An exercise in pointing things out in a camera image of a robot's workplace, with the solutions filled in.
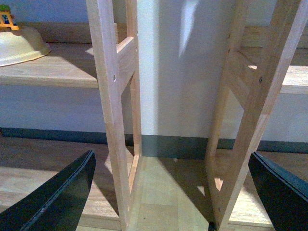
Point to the left wooden shelf unit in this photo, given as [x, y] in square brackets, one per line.
[83, 57]

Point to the wooden shelf unit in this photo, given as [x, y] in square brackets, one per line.
[256, 87]
[83, 57]

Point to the right wooden shelf unit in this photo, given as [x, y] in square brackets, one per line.
[256, 87]

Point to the yellow orange small toy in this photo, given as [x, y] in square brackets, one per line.
[6, 18]

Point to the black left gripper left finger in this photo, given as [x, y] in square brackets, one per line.
[56, 205]

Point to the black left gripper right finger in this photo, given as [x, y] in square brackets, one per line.
[283, 194]

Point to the cream bowl on shelf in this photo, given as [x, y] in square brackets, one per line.
[23, 45]

